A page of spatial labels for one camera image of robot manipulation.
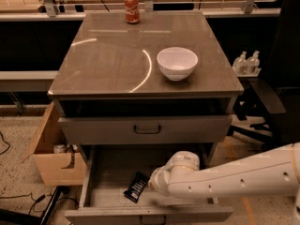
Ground red coca-cola can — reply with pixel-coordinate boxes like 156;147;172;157
124;0;140;23

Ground open grey middle drawer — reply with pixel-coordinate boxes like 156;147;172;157
65;145;233;225

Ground black office chair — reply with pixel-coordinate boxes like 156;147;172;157
228;0;300;150

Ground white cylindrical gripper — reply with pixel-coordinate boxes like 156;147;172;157
148;151;200;195

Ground closed grey top drawer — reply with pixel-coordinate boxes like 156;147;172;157
58;115;233;144

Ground grey metal drawer cabinet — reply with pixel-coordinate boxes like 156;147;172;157
46;10;245;225

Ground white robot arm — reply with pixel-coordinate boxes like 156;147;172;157
148;142;300;199

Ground right clear sanitizer bottle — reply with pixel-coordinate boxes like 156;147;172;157
246;51;260;74

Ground black floor cable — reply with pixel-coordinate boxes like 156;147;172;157
0;129;80;216

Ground brown cardboard box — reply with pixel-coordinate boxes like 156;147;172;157
23;103;86;187

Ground white ceramic bowl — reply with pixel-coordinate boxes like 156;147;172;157
157;47;199;82

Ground black metal floor stand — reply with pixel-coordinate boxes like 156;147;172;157
0;185;70;225

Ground white jar in box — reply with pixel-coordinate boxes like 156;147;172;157
53;144;66;154

